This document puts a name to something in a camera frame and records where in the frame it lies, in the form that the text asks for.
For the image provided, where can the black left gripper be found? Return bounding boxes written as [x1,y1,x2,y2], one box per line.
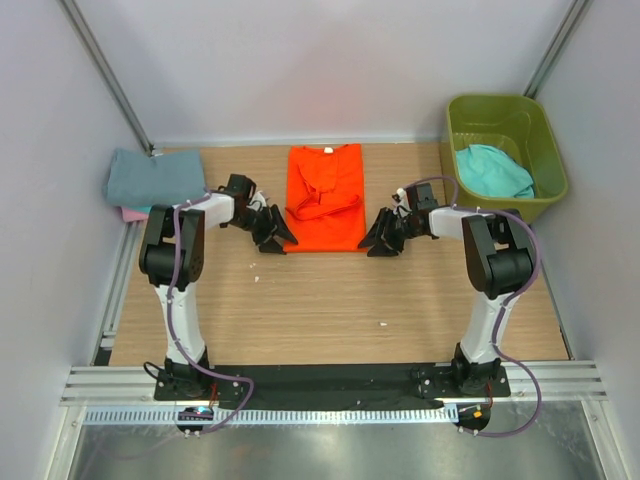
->
[230,206,297,255]

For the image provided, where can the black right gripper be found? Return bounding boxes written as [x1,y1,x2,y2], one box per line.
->
[358,208,421,258]

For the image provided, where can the orange t-shirt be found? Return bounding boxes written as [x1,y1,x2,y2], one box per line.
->
[284,144,366,253]

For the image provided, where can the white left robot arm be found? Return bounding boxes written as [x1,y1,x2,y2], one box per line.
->
[139,174,298,400]

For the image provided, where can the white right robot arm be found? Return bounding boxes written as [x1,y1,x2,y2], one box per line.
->
[275,179,540,397]

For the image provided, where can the teal t-shirt in bin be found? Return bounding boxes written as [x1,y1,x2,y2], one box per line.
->
[455,144,535,199]

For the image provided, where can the pink folded t-shirt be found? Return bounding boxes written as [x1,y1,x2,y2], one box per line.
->
[120,207,149,223]

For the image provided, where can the green plastic bin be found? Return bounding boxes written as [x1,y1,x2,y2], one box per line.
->
[440,94,568,224]

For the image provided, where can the grey-blue folded t-shirt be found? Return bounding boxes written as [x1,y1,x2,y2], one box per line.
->
[103,148,207,208]

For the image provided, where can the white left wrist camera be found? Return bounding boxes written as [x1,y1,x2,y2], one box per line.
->
[248,190,269,212]

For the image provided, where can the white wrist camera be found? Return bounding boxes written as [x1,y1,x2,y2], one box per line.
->
[392,188,411,218]
[248,190,269,212]

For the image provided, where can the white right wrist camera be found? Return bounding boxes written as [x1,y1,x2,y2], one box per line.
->
[392,188,411,218]

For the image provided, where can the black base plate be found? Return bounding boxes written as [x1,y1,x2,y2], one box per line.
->
[151,363,511,411]

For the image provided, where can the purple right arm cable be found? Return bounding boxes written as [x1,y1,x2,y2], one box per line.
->
[399,175,545,437]

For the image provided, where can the slotted cable duct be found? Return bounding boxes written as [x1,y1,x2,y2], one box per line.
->
[84,404,458,426]

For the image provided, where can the aluminium frame rail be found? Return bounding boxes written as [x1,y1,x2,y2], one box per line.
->
[61,361,607,411]

